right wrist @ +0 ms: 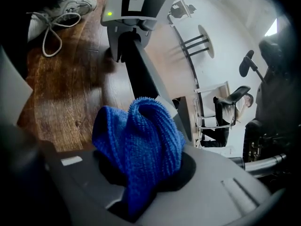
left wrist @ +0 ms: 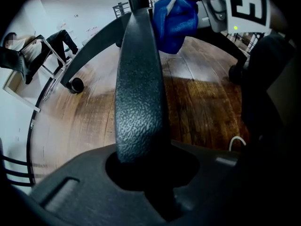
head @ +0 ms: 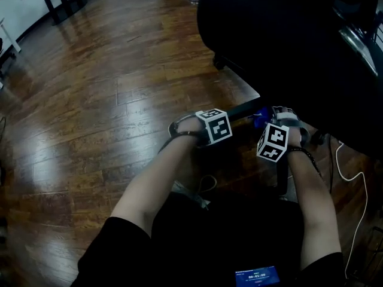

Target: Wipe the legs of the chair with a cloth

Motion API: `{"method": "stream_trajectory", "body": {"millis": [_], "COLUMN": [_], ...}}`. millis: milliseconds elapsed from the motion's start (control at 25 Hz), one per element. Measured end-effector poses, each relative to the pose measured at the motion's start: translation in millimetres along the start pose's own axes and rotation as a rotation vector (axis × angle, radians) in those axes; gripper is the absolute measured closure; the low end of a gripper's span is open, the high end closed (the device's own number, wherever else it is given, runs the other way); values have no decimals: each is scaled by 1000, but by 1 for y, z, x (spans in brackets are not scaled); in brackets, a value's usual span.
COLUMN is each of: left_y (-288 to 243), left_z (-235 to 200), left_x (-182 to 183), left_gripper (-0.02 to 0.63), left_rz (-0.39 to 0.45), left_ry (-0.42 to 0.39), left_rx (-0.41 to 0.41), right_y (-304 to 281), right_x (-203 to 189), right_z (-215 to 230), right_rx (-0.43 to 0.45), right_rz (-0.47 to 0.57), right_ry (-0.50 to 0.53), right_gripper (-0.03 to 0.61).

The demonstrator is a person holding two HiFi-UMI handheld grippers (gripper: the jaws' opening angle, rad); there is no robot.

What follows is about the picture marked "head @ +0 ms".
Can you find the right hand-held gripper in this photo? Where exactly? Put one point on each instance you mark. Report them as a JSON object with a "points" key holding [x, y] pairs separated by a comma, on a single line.
{"points": [[273, 142]]}

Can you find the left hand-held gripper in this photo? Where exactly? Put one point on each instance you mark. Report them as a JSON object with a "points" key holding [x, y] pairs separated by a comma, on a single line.
{"points": [[220, 127]]}

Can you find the blue cloth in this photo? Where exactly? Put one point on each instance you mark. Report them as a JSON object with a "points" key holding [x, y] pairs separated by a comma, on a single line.
{"points": [[261, 117]]}

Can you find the black office chair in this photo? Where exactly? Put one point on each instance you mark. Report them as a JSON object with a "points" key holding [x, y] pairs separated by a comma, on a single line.
{"points": [[269, 40]]}

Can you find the person's left forearm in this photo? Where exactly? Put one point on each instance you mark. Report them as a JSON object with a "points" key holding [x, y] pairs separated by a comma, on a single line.
{"points": [[152, 184]]}

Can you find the person's right forearm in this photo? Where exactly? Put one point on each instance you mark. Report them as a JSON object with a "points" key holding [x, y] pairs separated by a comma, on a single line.
{"points": [[314, 214]]}

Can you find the silver-edged flat device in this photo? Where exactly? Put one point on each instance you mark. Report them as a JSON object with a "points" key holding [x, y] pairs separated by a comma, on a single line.
{"points": [[359, 49]]}

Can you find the phone with blue screen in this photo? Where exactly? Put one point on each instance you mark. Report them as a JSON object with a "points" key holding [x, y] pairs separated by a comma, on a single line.
{"points": [[256, 276]]}

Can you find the black metal railing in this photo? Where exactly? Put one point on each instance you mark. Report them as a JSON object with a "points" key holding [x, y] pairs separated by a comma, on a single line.
{"points": [[378, 31]]}

